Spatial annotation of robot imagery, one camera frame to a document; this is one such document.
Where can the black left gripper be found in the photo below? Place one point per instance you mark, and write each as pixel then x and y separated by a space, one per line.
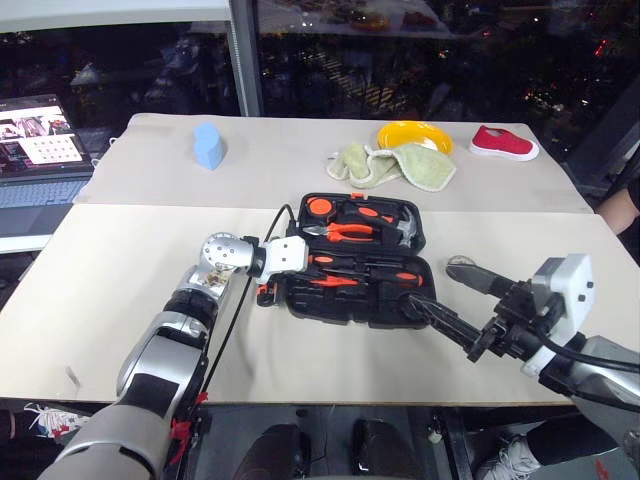
pixel 270 296

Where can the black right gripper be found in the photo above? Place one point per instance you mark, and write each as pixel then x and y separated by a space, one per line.
pixel 515 325

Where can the orange black utility knife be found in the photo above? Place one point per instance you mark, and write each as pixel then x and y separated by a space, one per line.
pixel 335 282

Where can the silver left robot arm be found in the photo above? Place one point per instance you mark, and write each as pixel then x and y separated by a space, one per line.
pixel 160 360

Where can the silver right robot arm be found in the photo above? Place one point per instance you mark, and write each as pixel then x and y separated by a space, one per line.
pixel 610 382

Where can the black tool case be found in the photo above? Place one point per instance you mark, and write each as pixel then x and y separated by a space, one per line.
pixel 350 312

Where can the orange black tape measure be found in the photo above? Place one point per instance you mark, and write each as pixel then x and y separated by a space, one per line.
pixel 320 206

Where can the green towel cloth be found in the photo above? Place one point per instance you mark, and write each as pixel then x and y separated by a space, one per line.
pixel 425 167

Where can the black table leg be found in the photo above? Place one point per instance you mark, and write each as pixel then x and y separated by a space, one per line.
pixel 200 440
pixel 457 445

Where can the blue foam block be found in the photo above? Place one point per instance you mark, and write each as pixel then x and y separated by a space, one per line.
pixel 207 150

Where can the red white shoe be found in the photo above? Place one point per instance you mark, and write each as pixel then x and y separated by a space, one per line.
pixel 500 142

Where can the dark rounded shape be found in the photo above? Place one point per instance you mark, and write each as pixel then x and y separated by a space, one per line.
pixel 382 450

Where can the yellow plate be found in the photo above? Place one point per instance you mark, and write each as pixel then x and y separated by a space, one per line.
pixel 410 135

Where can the bystander leg black trousers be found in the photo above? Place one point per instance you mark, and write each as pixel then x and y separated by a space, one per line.
pixel 575 440

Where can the white red sneaker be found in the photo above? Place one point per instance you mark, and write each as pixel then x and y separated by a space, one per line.
pixel 55 422

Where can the open laptop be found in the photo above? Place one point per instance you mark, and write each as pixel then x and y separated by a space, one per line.
pixel 40 145

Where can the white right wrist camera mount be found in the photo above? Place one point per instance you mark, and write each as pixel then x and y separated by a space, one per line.
pixel 570 285

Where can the grey window frame post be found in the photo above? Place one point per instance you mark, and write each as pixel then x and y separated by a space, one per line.
pixel 245 60

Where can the white window frame beam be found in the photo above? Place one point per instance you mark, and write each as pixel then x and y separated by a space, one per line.
pixel 100 12

